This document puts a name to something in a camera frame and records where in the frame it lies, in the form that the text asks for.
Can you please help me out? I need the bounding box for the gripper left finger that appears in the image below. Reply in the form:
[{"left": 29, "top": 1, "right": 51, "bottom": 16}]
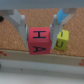
[{"left": 0, "top": 8, "right": 31, "bottom": 52}]

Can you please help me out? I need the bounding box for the pink block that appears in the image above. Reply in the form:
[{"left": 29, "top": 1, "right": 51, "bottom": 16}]
[{"left": 27, "top": 26, "right": 52, "bottom": 55}]

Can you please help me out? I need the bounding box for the yellow block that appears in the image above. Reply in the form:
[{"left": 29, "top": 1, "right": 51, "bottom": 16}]
[{"left": 52, "top": 29, "right": 71, "bottom": 52}]

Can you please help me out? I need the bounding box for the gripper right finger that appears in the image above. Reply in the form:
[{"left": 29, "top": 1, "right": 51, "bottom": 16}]
[{"left": 49, "top": 8, "right": 80, "bottom": 48}]

